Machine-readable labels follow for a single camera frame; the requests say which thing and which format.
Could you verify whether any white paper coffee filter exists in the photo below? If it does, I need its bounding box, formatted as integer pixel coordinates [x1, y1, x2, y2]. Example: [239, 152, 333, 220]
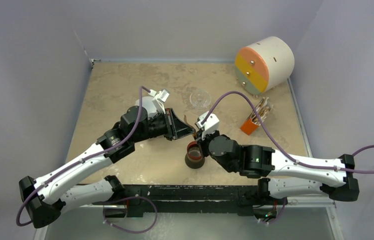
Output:
[142, 96, 157, 118]

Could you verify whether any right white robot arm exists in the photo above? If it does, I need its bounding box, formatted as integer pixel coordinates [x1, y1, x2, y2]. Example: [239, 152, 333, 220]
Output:
[196, 130, 360, 202]

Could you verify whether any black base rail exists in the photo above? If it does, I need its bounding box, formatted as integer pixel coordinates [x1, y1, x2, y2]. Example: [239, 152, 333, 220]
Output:
[102, 178, 287, 219]

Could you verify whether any aluminium frame rail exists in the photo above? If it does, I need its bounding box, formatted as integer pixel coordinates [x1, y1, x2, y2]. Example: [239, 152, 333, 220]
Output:
[286, 195, 335, 208]

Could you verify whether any orange coffee filter holder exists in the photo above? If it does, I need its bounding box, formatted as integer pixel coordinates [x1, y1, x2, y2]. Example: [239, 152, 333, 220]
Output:
[240, 97, 273, 135]

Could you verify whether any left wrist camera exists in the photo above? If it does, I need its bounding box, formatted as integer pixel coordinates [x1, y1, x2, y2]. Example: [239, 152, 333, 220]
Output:
[148, 88, 170, 117]

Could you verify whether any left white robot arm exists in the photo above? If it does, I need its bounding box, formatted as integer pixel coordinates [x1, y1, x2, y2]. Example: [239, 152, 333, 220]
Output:
[16, 106, 195, 229]

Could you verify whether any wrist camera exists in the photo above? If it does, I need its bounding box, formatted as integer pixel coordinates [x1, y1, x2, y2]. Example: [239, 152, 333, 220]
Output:
[148, 88, 170, 117]
[195, 111, 219, 139]

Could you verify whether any brown paper coffee filter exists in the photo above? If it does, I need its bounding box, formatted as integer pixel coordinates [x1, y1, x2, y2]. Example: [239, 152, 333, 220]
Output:
[183, 115, 197, 139]

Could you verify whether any round cream drawer cabinet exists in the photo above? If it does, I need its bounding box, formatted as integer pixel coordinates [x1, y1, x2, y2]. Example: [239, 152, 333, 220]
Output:
[234, 36, 295, 96]

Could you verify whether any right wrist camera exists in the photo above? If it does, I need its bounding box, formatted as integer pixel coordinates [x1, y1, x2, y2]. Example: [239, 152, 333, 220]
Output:
[195, 111, 219, 139]

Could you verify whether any red and black pitcher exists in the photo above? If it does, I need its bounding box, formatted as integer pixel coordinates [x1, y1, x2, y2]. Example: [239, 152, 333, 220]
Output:
[184, 141, 205, 169]

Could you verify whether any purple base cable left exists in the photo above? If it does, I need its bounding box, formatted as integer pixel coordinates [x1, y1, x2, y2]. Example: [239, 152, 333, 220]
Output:
[102, 196, 159, 234]

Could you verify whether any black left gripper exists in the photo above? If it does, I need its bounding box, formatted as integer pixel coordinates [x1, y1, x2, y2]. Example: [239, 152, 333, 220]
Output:
[132, 107, 195, 144]

